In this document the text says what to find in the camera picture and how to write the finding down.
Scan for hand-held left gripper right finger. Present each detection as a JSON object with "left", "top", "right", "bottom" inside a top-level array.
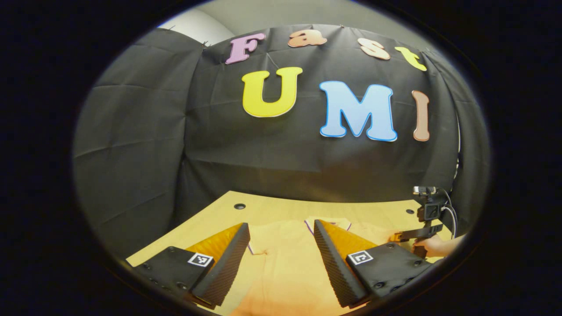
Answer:
[{"left": 313, "top": 219, "right": 440, "bottom": 309}]

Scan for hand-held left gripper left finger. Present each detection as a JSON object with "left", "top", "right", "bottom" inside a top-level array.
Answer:
[{"left": 125, "top": 223, "right": 251, "bottom": 308}]

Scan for orange T-shirt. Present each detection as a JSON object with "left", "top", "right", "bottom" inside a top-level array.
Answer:
[{"left": 231, "top": 217, "right": 413, "bottom": 316}]

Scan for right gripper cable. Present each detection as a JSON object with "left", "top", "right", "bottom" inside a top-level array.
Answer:
[{"left": 439, "top": 189, "right": 458, "bottom": 240}]

